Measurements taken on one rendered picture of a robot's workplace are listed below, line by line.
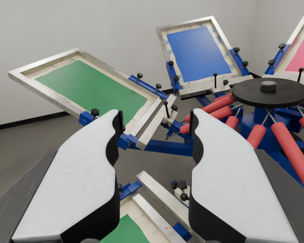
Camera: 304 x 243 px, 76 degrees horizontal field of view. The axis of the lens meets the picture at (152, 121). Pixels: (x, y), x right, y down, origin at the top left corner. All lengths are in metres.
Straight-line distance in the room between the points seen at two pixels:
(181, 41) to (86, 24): 2.45
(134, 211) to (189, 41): 1.55
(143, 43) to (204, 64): 2.46
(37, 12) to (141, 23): 1.78
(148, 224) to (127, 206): 0.15
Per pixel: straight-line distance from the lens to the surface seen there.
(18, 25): 4.43
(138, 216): 0.96
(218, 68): 1.79
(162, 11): 4.13
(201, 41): 2.01
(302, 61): 1.85
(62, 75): 1.43
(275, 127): 0.92
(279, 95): 1.00
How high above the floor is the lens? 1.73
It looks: 30 degrees down
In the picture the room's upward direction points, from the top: 11 degrees counter-clockwise
